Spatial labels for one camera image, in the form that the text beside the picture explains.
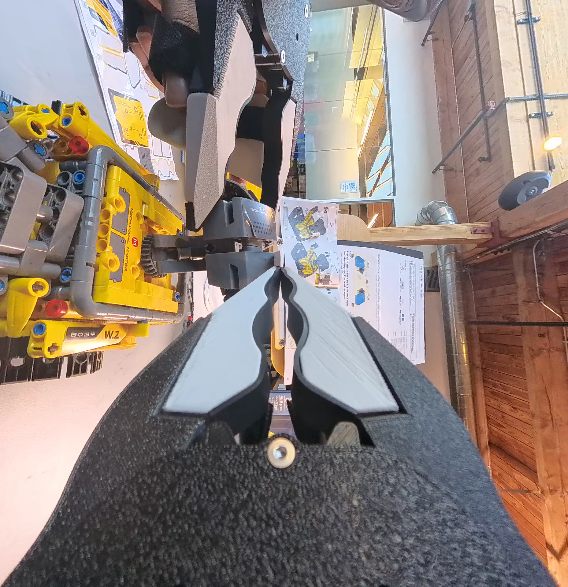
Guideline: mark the yellow grey brick robot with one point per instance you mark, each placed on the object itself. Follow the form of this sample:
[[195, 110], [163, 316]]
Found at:
[[128, 257]]

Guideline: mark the silver duct pipe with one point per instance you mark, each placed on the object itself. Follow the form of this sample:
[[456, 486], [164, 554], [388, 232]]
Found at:
[[449, 298]]

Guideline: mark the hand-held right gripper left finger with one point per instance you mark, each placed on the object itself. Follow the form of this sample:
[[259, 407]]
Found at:
[[219, 367]]

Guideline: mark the instruction booklet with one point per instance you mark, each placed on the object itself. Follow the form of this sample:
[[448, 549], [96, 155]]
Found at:
[[384, 298]]

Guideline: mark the dark blue robot kit box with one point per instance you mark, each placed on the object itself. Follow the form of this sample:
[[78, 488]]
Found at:
[[280, 412]]

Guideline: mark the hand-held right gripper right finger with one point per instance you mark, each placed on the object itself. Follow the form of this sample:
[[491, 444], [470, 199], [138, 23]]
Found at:
[[343, 362]]

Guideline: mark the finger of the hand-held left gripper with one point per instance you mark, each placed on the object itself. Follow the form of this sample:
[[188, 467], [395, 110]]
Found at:
[[210, 160], [284, 151]]

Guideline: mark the sticker sheet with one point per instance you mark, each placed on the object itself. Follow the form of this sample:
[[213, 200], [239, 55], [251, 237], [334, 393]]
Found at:
[[128, 105]]

